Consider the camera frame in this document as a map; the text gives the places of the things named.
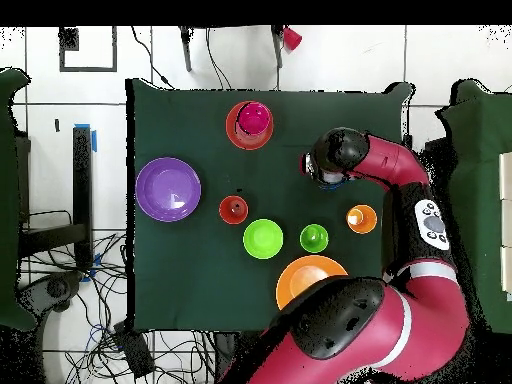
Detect black stand leg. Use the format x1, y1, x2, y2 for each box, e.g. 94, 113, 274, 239
179, 26, 194, 73
270, 25, 286, 69

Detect red cup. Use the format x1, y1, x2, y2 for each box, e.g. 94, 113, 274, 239
282, 26, 304, 52

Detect large yellow bowl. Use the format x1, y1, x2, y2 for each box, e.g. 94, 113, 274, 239
275, 254, 349, 311

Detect yellow cup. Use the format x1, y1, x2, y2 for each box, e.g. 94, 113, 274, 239
345, 204, 378, 235

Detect orange bowl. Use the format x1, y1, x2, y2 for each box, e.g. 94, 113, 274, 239
225, 100, 276, 152

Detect pink cup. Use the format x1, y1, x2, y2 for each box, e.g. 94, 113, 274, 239
236, 101, 274, 137

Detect black power box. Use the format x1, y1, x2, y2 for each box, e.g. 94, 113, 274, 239
112, 321, 156, 380

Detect gray black machine base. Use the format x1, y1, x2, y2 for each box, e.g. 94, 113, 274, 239
17, 270, 85, 317

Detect green cup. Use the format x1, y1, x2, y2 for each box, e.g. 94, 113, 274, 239
299, 223, 331, 254

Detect dark green tablecloth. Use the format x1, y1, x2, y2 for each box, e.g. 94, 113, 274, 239
125, 77, 415, 334

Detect black square frame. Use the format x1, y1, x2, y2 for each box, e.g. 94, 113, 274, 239
58, 26, 118, 73

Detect short black beam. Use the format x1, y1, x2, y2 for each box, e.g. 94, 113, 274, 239
19, 222, 87, 257

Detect long black beam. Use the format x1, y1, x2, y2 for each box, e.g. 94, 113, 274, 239
72, 125, 94, 271

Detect green cloth side table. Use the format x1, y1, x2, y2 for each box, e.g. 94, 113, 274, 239
0, 67, 37, 333
435, 79, 512, 335

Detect white boxes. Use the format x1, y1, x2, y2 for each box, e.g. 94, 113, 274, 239
497, 151, 512, 301

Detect thin black cable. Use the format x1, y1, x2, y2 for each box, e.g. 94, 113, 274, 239
205, 27, 233, 91
130, 26, 175, 90

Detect purple bowl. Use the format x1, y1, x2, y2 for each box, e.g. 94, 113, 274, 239
134, 156, 203, 224

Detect green bowl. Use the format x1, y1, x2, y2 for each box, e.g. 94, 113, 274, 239
242, 218, 285, 260

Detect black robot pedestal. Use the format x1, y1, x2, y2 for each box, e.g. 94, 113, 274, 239
213, 330, 241, 381

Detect orange cup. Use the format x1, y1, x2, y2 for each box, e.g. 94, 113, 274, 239
218, 194, 250, 226

